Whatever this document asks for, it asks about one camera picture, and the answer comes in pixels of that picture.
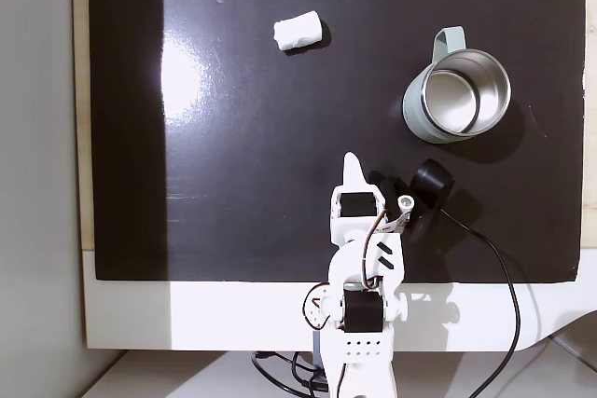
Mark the white gauze roll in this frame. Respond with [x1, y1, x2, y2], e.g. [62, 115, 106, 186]
[272, 9, 324, 53]

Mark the pale green steel-lined cup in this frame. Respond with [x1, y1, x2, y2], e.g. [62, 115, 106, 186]
[401, 26, 513, 144]

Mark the black table mat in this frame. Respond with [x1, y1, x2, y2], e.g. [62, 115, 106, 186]
[87, 0, 588, 285]

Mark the red white servo wire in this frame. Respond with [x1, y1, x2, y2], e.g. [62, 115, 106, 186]
[361, 211, 391, 290]

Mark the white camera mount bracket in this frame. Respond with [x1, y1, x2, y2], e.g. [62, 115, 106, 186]
[390, 193, 415, 235]

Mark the black oval camera box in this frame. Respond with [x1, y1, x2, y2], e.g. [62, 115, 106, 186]
[403, 158, 457, 243]

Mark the black cable bundle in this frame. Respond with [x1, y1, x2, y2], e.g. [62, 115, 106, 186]
[250, 350, 330, 394]

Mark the black camera cable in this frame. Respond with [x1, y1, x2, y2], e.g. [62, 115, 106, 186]
[437, 209, 522, 398]

